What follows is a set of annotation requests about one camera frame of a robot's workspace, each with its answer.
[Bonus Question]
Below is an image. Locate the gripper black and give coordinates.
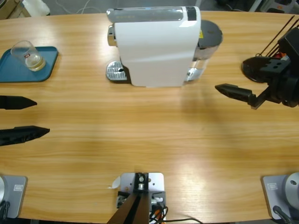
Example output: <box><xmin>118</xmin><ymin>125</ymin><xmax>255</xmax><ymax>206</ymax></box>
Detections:
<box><xmin>214</xmin><ymin>56</ymin><xmax>299</xmax><ymax>110</ymax></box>

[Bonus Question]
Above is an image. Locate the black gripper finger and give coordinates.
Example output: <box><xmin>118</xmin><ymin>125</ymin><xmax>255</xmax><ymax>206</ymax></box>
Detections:
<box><xmin>0</xmin><ymin>95</ymin><xmax>38</xmax><ymax>111</ymax></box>
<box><xmin>0</xmin><ymin>125</ymin><xmax>51</xmax><ymax>147</ymax></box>

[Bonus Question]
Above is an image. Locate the clear drinking glass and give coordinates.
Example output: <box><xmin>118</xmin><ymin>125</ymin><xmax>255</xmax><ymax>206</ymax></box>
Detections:
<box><xmin>10</xmin><ymin>40</ymin><xmax>47</xmax><ymax>72</ymax></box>

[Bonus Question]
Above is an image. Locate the white capsule coffee machine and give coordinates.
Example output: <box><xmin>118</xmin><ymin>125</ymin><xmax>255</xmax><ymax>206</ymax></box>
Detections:
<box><xmin>106</xmin><ymin>6</ymin><xmax>224</xmax><ymax>89</ymax></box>

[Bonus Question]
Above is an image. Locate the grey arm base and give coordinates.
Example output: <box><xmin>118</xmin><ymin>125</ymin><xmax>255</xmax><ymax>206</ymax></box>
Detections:
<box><xmin>261</xmin><ymin>172</ymin><xmax>299</xmax><ymax>220</ymax></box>
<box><xmin>0</xmin><ymin>175</ymin><xmax>28</xmax><ymax>219</ymax></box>

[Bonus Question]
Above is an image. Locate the black capsule holder with rods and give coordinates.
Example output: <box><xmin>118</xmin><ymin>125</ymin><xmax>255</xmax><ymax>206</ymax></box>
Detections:
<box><xmin>242</xmin><ymin>15</ymin><xmax>299</xmax><ymax>84</ymax></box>

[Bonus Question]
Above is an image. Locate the teal plastic tray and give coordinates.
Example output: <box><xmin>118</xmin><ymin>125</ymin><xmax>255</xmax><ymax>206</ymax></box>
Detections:
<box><xmin>0</xmin><ymin>46</ymin><xmax>59</xmax><ymax>83</ymax></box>

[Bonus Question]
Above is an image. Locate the white background furniture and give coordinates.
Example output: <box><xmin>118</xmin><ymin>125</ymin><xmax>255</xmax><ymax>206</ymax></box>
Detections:
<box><xmin>247</xmin><ymin>0</ymin><xmax>266</xmax><ymax>12</ymax></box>

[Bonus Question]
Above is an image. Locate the brown cardboard box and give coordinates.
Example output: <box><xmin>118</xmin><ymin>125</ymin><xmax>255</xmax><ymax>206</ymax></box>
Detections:
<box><xmin>0</xmin><ymin>0</ymin><xmax>21</xmax><ymax>21</ymax></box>

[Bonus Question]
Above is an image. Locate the white plastic bag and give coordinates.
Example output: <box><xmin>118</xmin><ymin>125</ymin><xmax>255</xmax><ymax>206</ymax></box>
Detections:
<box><xmin>22</xmin><ymin>0</ymin><xmax>51</xmax><ymax>17</ymax></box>

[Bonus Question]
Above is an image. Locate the white paper tag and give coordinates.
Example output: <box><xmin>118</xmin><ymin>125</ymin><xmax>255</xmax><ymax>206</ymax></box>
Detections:
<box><xmin>107</xmin><ymin>176</ymin><xmax>121</xmax><ymax>189</ymax></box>

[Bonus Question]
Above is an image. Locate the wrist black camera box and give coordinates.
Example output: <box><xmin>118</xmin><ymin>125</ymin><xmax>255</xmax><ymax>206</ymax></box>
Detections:
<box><xmin>277</xmin><ymin>27</ymin><xmax>299</xmax><ymax>60</ymax></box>

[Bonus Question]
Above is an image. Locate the base black cable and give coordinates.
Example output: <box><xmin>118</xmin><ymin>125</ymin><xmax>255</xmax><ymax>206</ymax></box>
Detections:
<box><xmin>0</xmin><ymin>200</ymin><xmax>11</xmax><ymax>219</ymax></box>
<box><xmin>272</xmin><ymin>205</ymin><xmax>292</xmax><ymax>224</ymax></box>

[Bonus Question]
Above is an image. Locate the white floor cable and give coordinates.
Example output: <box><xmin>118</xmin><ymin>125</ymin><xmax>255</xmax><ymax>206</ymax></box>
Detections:
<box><xmin>59</xmin><ymin>0</ymin><xmax>108</xmax><ymax>14</ymax></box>

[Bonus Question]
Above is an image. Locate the dark camera post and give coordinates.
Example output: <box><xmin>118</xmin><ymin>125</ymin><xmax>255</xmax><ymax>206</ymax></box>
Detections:
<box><xmin>107</xmin><ymin>172</ymin><xmax>150</xmax><ymax>224</ymax></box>

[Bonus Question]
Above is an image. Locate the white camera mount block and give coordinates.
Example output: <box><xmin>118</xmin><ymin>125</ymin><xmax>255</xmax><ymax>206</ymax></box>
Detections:
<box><xmin>113</xmin><ymin>172</ymin><xmax>167</xmax><ymax>224</ymax></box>

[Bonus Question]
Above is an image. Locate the orange black cable bundle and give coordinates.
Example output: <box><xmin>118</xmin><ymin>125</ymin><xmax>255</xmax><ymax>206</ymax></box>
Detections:
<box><xmin>149</xmin><ymin>205</ymin><xmax>169</xmax><ymax>222</ymax></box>

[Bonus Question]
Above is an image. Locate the thin black cable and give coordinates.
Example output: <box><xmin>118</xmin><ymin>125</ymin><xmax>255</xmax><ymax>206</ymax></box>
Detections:
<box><xmin>163</xmin><ymin>217</ymin><xmax>203</xmax><ymax>224</ymax></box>

